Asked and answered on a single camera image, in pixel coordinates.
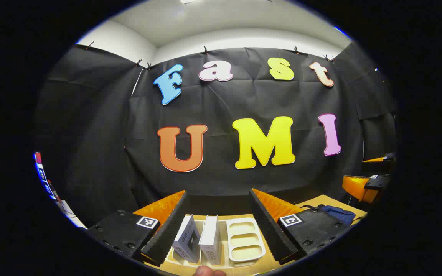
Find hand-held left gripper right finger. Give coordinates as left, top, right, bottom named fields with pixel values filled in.
left=249, top=188, right=354, bottom=265

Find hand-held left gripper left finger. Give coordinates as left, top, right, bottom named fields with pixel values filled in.
left=87, top=190, right=189, bottom=267

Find white book with patterned cover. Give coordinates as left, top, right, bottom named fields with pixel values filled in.
left=172, top=215, right=201, bottom=264

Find cream plastic bookshelf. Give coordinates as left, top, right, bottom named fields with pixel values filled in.
left=165, top=217, right=267, bottom=268

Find white book with grey picture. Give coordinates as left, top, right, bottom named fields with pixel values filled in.
left=199, top=215, right=221, bottom=265

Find blue schoolbag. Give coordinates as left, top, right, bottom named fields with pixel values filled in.
left=302, top=204, right=356, bottom=226

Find white printed banner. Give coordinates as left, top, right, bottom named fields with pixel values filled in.
left=33, top=151, right=87, bottom=229

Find row of black cloth clips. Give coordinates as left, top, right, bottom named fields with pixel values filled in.
left=86, top=40, right=335, bottom=70

